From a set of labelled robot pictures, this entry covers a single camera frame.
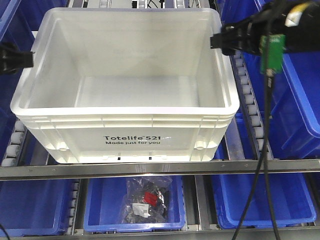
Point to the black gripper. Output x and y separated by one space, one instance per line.
299 22

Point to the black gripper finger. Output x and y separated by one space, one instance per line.
12 59

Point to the white plastic tote box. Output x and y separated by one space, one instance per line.
127 85

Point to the green circuit board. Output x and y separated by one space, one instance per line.
272 58

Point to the right roller track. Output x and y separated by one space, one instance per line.
248 104

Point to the roller track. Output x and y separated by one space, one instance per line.
15 144
248 104
73 207

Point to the left roller track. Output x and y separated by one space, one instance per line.
15 144

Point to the blue bin right upper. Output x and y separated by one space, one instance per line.
294 131

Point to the lower roller track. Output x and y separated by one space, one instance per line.
73 207

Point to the blue bin lower left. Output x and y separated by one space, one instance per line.
35 207

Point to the blue bin lower middle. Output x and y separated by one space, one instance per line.
104 202

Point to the blue bin lower right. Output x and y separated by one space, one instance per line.
290 195

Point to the plastic bag of parts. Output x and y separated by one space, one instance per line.
146 200

